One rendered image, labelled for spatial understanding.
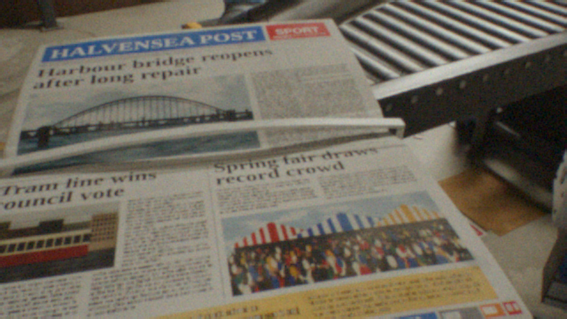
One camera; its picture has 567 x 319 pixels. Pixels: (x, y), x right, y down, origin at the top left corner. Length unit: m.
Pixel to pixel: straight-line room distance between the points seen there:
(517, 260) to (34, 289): 1.73
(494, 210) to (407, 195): 1.75
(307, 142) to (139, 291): 0.17
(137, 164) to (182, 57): 0.14
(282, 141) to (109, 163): 0.12
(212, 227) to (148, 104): 0.15
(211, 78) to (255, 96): 0.04
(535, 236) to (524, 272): 0.20
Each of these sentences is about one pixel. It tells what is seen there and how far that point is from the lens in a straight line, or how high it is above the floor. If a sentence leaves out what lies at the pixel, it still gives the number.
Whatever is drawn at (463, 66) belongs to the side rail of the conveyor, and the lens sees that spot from 1.15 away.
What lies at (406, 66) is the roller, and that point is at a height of 0.80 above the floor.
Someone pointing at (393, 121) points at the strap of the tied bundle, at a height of 1.06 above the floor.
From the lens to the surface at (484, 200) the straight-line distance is 2.10.
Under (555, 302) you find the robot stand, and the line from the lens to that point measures 1.07.
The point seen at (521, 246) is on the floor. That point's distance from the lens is 1.96.
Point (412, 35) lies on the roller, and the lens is 1.29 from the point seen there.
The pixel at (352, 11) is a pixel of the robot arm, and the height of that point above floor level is 1.04.
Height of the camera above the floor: 1.26
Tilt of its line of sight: 36 degrees down
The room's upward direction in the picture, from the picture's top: straight up
